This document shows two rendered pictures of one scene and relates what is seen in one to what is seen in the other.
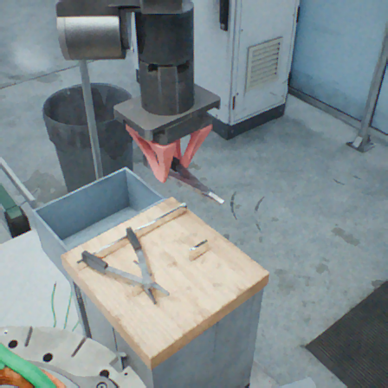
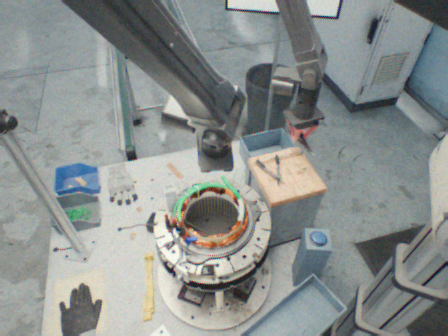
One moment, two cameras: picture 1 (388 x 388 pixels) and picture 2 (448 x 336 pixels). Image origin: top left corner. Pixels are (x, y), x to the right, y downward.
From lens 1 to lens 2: 45 cm
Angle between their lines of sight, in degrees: 18
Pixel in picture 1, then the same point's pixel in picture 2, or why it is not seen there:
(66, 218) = (251, 143)
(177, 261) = (292, 173)
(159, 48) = (304, 97)
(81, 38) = (278, 88)
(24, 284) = not seen: hidden behind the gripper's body
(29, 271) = not seen: hidden behind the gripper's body
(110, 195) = (272, 138)
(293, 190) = (382, 154)
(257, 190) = (358, 149)
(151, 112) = (296, 116)
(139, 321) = (271, 190)
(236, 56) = (372, 61)
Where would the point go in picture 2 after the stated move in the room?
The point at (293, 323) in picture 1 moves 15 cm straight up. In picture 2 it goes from (352, 229) to (359, 216)
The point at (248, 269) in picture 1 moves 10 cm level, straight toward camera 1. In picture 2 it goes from (319, 184) to (306, 206)
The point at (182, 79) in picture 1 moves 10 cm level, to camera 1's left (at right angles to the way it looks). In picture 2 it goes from (310, 108) to (274, 100)
